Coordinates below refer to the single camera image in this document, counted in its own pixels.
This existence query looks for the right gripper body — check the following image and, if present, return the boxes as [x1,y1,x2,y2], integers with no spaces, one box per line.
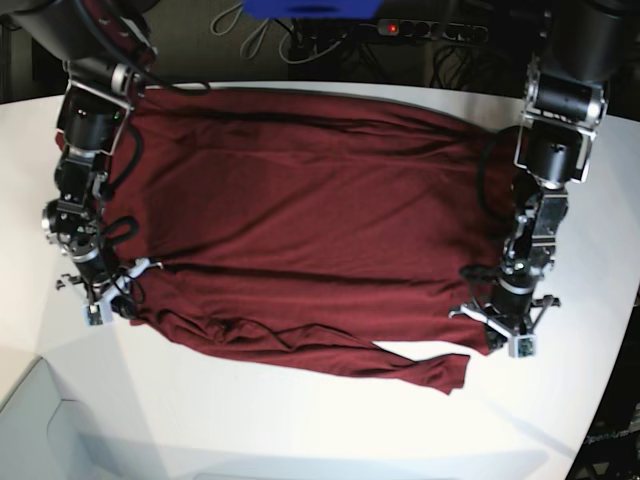
[55,258,163,326]

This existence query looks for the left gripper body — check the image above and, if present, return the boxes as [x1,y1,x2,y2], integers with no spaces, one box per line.
[448,279,561,358]

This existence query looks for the dark red t-shirt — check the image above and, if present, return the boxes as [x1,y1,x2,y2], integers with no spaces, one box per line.
[104,89,517,393]

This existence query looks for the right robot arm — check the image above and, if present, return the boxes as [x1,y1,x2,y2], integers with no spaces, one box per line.
[1,1,210,326]

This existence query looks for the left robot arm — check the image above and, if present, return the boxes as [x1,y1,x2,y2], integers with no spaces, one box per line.
[449,1,639,358]

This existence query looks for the white bin at corner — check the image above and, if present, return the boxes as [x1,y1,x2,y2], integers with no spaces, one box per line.
[0,355,166,480]

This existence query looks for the black power strip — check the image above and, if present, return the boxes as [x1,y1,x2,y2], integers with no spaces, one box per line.
[376,19,490,45]

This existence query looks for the blue box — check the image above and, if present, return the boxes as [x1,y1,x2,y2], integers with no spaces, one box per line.
[242,0,382,19]

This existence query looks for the white cable loops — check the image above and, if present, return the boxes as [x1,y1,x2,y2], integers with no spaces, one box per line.
[209,2,346,64]

